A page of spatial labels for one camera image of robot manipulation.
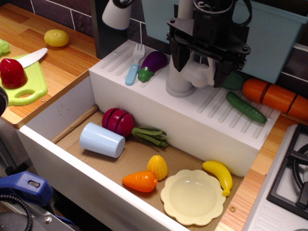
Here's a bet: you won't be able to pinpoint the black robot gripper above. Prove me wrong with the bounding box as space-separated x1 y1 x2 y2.
167 0 251 88

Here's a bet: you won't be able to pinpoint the white faucet lever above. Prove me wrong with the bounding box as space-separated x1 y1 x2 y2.
182 52 216 88

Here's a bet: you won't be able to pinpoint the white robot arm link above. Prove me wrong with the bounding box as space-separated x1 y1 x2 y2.
102 0 131 30

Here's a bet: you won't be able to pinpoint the dark green toy vegetable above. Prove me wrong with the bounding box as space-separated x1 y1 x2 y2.
222 72 245 90

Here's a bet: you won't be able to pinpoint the purple toy eggplant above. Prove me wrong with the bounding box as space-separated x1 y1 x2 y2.
138 51 168 83

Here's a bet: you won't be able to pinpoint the green toy cucumber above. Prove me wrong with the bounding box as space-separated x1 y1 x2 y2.
226 91 267 124

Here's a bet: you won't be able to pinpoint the light blue storage bin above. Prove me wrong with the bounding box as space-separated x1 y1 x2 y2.
142 0 308 83

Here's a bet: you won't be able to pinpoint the green felt beet leaves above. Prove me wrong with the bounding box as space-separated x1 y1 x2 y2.
131 127 168 147

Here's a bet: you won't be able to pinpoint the orange wooden toy carrot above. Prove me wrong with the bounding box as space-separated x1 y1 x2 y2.
242 78 308 121

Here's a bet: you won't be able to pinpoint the maroon wooden toy beet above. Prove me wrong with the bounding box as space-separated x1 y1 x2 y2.
102 108 135 138

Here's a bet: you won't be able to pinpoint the yellow toy banana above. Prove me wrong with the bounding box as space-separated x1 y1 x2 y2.
202 161 233 197

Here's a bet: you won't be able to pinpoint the yellow toy corn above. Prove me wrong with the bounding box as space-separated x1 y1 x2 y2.
146 155 168 181

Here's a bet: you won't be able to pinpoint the white toy sink unit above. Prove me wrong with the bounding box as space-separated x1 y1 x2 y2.
18 41 280 231

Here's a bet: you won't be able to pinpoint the light blue plastic cup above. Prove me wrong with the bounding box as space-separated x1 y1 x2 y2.
79 122 125 158

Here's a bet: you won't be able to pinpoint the orange plastic toy carrot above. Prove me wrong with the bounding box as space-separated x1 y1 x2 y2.
122 171 158 193

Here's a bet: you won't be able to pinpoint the cream scalloped toy plate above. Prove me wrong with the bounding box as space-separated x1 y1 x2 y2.
160 170 226 226

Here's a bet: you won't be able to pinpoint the yellow toy lemon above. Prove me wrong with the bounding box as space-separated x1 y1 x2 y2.
44 29 69 47

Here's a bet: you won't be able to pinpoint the black stove burner grate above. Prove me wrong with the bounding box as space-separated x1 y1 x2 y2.
267 124 308 219

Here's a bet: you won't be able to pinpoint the toy stove top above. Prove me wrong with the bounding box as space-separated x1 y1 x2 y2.
243 124 308 231

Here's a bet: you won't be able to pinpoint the green toy cutting board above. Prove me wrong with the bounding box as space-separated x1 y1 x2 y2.
0 55 48 106

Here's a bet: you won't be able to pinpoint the white toy knife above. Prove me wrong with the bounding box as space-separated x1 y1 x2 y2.
17 48 48 68

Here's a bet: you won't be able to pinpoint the red toy pepper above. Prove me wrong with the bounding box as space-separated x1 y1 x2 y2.
0 58 28 89

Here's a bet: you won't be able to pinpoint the green toy leafy vegetable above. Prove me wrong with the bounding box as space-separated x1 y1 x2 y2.
0 39 10 56

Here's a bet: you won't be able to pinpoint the blue clamp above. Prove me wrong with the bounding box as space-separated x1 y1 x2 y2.
0 171 53 206

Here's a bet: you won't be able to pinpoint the grey toy faucet post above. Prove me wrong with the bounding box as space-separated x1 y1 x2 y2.
166 0 194 98

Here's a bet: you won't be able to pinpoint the white fork blue handle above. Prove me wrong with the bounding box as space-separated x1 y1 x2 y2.
125 44 145 86

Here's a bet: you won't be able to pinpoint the black cable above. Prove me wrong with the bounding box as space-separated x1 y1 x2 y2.
0 194 33 231

